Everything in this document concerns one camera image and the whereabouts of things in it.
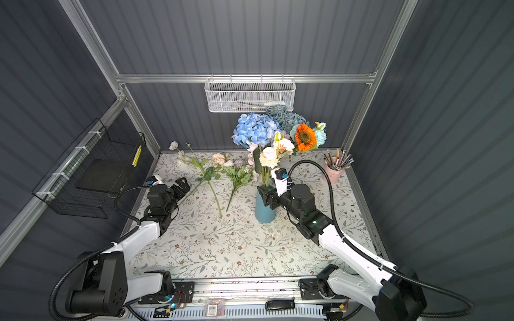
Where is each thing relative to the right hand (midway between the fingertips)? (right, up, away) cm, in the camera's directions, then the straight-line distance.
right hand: (269, 182), depth 74 cm
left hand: (-39, -1, +13) cm, 41 cm away
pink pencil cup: (+34, +2, +26) cm, 43 cm away
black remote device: (+4, -44, -2) cm, 44 cm away
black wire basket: (-67, +2, -2) cm, 67 cm away
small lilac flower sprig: (-14, +4, +28) cm, 32 cm away
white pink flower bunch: (-8, +13, +9) cm, 18 cm away
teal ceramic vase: (-2, -14, +11) cm, 18 cm away
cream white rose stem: (-32, +4, +32) cm, 45 cm away
